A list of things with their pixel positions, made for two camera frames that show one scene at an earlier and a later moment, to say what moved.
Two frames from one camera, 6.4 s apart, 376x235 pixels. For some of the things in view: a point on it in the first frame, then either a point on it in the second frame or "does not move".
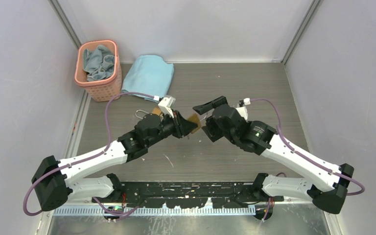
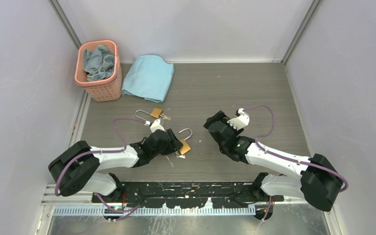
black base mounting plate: (230, 195) does not move
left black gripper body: (177, 131) to (169, 146)
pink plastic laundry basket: (98, 69) does not move
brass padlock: (194, 117) to (185, 147)
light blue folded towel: (150, 75) does not move
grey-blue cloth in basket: (99, 64) does not move
